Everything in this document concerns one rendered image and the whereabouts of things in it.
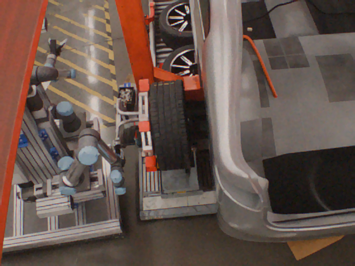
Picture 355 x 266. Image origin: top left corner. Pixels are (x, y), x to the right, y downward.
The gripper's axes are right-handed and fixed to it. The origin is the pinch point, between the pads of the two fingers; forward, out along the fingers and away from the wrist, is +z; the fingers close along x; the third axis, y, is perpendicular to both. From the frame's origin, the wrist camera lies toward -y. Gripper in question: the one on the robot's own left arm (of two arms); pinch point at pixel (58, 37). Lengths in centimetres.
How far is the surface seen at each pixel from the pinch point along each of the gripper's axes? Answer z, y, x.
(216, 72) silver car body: -88, -65, 120
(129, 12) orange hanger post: -15, -42, 62
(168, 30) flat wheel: 87, 62, 83
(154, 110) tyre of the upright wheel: -70, -4, 85
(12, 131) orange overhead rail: -218, -189, 82
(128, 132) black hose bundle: -79, 10, 68
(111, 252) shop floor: -130, 117, 55
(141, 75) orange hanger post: -15, 23, 69
